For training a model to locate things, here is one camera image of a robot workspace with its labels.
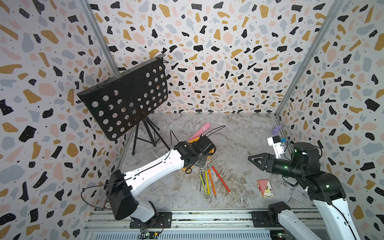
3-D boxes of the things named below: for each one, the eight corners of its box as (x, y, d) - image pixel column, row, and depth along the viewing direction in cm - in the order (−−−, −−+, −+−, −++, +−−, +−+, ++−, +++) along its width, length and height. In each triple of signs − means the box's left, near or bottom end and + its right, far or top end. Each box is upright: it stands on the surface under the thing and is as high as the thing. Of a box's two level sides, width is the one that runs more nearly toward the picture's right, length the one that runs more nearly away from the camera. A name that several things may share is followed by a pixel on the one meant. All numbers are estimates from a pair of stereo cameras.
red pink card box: (260, 197, 83) (261, 195, 82) (256, 180, 90) (257, 179, 88) (273, 197, 84) (274, 195, 82) (268, 180, 90) (269, 179, 88)
